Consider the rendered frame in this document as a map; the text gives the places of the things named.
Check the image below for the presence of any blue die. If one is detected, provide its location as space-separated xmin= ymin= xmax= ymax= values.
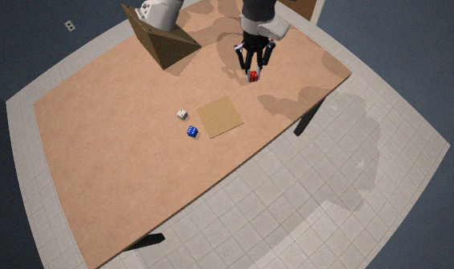
xmin=187 ymin=126 xmax=198 ymax=138

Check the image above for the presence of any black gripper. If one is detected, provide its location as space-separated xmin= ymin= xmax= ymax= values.
xmin=234 ymin=30 xmax=276 ymax=82

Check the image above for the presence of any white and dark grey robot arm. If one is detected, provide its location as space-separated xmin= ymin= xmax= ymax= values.
xmin=135 ymin=0 xmax=290 ymax=41

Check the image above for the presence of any red die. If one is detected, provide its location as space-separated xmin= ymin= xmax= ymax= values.
xmin=250 ymin=70 xmax=258 ymax=82

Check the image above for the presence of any white die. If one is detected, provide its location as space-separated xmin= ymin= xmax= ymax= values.
xmin=177 ymin=109 xmax=188 ymax=121

